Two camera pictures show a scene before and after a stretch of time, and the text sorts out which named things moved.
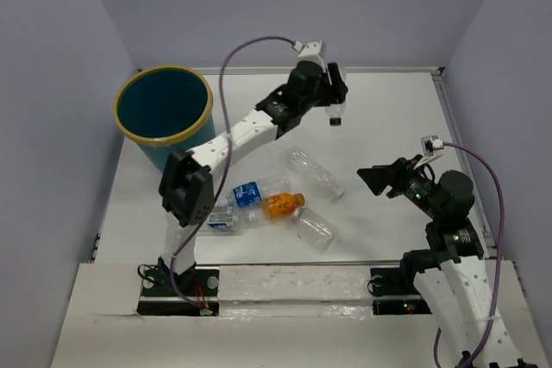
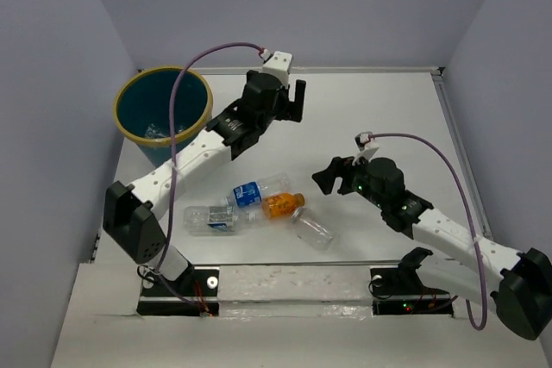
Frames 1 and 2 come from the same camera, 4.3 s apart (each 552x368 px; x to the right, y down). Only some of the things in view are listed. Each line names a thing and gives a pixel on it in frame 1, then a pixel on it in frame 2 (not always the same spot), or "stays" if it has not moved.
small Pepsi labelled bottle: [335, 112] to [153, 133]
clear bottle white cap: [228, 218] stays
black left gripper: [336, 93] to [290, 110]
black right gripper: [394, 174] to [338, 167]
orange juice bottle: [279, 206] stays
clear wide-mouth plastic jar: [315, 233] stays
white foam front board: [278, 317] stays
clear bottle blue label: [249, 195] stays
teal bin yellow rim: [164, 109] stays
